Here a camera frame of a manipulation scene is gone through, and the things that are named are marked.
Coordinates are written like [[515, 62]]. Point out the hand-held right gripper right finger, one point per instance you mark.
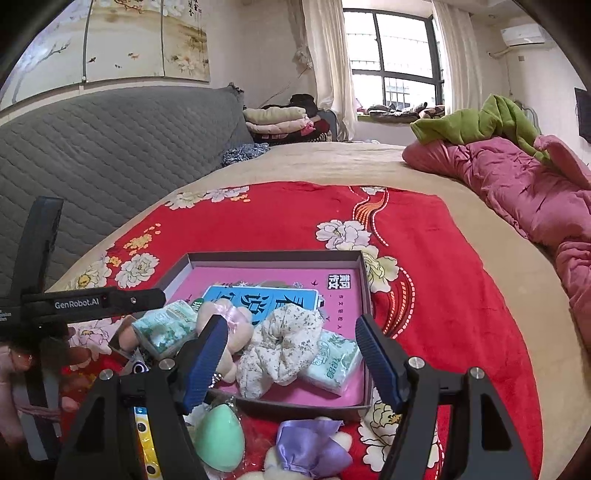
[[378, 364]]

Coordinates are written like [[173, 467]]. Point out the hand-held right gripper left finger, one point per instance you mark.
[[205, 364]]

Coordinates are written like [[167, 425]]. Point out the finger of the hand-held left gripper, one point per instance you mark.
[[44, 244], [44, 397]]

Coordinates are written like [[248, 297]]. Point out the plush bear with pink bow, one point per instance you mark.
[[238, 337]]

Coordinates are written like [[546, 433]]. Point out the green tissue packet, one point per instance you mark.
[[334, 364], [164, 325]]

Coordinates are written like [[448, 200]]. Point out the peach makeup sponge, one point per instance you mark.
[[124, 339]]

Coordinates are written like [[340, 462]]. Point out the brown cardboard box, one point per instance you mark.
[[367, 295]]

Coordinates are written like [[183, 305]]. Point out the white floral scrunchie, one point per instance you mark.
[[277, 355]]

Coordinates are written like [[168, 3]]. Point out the person's left forearm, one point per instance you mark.
[[10, 406]]

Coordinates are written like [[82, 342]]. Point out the person's left hand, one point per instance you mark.
[[76, 357]]

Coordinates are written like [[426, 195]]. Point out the green makeup sponge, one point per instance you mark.
[[221, 434]]

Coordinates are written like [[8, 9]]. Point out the red floral blanket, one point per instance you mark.
[[438, 300]]

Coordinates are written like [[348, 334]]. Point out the yellow and white packet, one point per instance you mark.
[[143, 438]]

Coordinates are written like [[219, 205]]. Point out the plush bear with purple bow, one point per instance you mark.
[[309, 447]]

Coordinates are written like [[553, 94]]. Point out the grey quilted headboard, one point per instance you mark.
[[115, 152]]

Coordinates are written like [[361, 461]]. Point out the pink book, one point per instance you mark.
[[286, 274]]

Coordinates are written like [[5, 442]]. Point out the blue patterned cloth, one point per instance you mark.
[[244, 154]]

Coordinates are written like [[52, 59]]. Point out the pink quilt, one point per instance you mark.
[[508, 184]]

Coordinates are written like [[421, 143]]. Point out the dark red garment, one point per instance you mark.
[[321, 131]]

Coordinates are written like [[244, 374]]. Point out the pink folded blanket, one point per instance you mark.
[[281, 127]]

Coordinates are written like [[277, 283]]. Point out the patterned windowsill blanket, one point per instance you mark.
[[401, 112]]

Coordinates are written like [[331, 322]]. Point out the green blanket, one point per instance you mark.
[[466, 122]]

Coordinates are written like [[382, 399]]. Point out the cream folded blanket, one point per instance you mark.
[[274, 115]]

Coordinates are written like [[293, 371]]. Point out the black garment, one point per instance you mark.
[[302, 100]]

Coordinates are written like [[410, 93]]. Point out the cream curtain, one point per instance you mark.
[[328, 69], [455, 55]]

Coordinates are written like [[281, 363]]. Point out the dark framed window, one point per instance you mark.
[[392, 55]]

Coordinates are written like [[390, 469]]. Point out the white air conditioner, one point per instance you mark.
[[528, 34]]

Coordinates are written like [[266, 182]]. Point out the floral wall painting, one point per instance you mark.
[[129, 37]]

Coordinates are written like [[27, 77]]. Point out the black wall television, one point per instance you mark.
[[584, 113]]

